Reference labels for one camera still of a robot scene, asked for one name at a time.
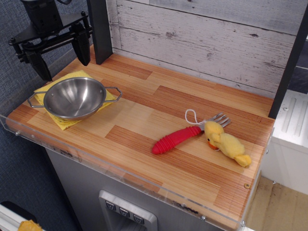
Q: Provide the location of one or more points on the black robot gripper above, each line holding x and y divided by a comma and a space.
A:
48, 30

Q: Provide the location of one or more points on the yellow plush duck toy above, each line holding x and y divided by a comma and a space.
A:
218, 139

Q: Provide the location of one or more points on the yellow object bottom left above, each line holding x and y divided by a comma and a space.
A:
29, 225

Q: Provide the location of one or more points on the grey toy cabinet front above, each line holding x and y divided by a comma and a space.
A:
82, 184

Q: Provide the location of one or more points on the silver button control panel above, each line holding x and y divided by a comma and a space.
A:
122, 215

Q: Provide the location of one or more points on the clear acrylic edge guard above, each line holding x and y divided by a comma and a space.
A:
205, 182

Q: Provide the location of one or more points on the white toy sink unit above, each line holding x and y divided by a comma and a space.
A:
286, 157

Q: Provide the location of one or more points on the stainless steel bowl with handles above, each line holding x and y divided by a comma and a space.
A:
75, 98

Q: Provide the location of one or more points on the black vertical post left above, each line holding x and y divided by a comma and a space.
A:
99, 20

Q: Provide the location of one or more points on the black vertical post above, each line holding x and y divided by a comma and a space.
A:
290, 66
99, 20

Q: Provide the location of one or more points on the fork with red handle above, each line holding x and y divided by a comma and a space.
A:
170, 141

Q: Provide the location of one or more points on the black vertical post right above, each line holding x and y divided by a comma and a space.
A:
290, 66

